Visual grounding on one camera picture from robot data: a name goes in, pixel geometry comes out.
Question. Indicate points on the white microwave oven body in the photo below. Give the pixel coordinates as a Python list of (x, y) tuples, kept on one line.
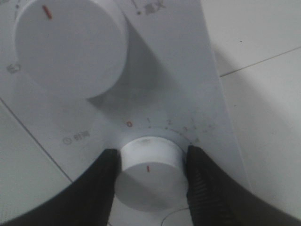
[(169, 88)]

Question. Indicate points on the round white door button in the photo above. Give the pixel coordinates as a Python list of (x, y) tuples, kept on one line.
[(178, 218)]

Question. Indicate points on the white timer knob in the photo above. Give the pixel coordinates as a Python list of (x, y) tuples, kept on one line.
[(152, 175)]

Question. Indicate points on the white neighbouring table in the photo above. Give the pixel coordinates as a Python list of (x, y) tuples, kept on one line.
[(246, 32)]

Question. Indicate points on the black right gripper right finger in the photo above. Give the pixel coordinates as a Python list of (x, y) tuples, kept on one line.
[(215, 199)]

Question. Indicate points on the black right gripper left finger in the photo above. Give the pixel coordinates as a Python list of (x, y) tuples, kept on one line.
[(85, 202)]

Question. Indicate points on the upper white power knob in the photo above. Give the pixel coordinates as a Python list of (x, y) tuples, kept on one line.
[(72, 48)]

